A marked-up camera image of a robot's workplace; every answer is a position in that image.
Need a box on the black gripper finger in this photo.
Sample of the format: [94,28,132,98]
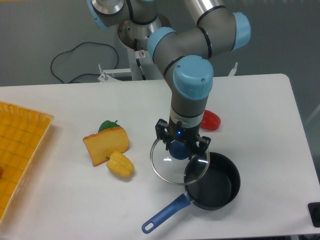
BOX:
[187,135,211,160]
[155,119,173,150]

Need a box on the black device at table edge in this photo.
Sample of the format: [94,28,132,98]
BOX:
[307,202,320,228]

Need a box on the glass lid blue knob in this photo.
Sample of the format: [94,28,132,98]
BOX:
[149,139,210,186]

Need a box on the black cable on floor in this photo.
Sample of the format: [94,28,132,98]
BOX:
[50,41,120,84]

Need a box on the green toy bell pepper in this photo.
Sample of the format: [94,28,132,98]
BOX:
[98,120,120,133]

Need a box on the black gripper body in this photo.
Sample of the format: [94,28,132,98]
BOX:
[167,117,201,148]

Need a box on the yellow plastic basket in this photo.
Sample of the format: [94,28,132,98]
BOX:
[0,101,54,221]

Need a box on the black saucepan blue handle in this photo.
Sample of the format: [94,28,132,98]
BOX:
[141,152,241,234]

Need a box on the orange toy cheese wedge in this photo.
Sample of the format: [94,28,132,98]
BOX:
[83,126,130,167]

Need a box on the yellow toy bell pepper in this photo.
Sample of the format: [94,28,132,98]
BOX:
[106,151,135,179]

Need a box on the red toy bell pepper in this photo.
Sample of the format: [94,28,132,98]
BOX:
[200,110,221,131]

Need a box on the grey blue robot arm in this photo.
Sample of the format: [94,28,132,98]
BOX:
[87,0,251,158]

